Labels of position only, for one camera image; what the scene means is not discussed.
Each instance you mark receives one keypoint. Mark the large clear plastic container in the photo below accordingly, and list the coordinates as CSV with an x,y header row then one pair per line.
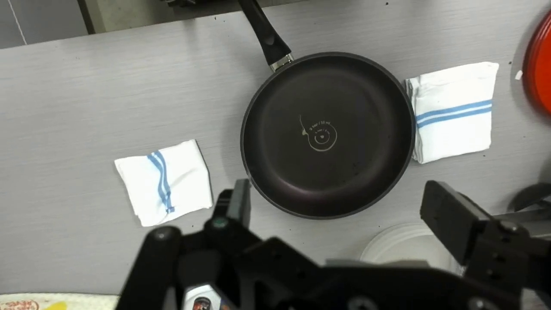
x,y
402,244

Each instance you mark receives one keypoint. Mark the yellow printed bag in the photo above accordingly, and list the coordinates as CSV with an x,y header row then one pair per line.
x,y
58,302

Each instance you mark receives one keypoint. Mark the white cloth with blue stripes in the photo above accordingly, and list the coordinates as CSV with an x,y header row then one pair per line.
x,y
454,139
184,173

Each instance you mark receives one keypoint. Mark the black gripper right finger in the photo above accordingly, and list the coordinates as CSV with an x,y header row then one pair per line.
x,y
454,225

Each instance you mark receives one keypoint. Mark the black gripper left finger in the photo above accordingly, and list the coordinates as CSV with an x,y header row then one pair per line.
x,y
239,208

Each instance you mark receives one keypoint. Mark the black frying pan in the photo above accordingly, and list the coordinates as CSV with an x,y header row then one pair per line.
x,y
328,173

